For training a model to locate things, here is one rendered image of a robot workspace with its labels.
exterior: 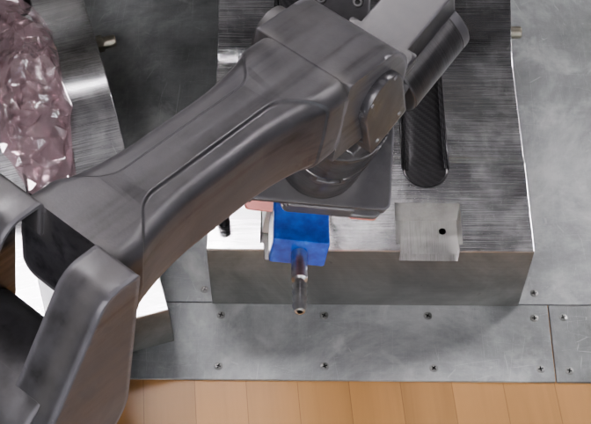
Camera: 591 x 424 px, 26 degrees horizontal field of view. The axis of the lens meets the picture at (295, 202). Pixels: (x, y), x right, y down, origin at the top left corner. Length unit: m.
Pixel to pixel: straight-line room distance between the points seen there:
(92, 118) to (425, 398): 0.36
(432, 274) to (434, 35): 0.29
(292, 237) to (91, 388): 0.37
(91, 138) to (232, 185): 0.46
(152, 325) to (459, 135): 0.30
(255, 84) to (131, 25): 0.61
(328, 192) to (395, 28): 0.13
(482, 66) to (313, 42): 0.44
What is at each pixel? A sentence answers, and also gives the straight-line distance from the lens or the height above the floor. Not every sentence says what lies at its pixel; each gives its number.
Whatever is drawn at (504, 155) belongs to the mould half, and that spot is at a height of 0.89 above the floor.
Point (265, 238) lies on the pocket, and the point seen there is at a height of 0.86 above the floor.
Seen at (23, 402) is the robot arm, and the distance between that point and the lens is 0.62.
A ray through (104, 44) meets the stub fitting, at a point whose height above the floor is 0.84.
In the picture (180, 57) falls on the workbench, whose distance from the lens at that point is 1.25.
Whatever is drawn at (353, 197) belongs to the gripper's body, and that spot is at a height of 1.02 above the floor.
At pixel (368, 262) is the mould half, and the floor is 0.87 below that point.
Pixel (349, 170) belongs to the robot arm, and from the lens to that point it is 0.81.
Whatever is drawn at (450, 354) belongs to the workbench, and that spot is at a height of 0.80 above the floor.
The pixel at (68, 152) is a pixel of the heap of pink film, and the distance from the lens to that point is 1.09.
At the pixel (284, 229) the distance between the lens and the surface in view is 0.95.
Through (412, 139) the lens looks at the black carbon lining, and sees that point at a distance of 1.09.
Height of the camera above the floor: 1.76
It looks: 57 degrees down
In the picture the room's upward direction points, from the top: straight up
